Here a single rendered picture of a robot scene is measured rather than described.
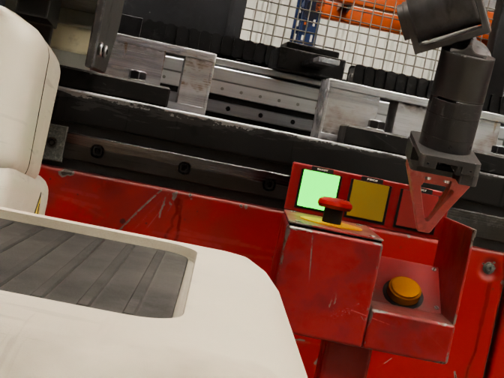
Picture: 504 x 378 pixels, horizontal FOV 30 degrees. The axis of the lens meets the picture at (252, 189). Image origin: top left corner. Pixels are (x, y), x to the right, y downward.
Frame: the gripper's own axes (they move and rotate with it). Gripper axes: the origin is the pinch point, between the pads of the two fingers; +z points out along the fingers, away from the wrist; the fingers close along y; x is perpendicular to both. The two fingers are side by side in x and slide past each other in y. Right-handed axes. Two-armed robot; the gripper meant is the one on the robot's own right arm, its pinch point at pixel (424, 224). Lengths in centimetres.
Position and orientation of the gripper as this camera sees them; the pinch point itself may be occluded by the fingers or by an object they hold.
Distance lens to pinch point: 106.6
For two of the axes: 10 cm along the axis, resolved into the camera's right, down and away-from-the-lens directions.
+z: -1.8, 9.4, 3.0
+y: 0.6, -3.0, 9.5
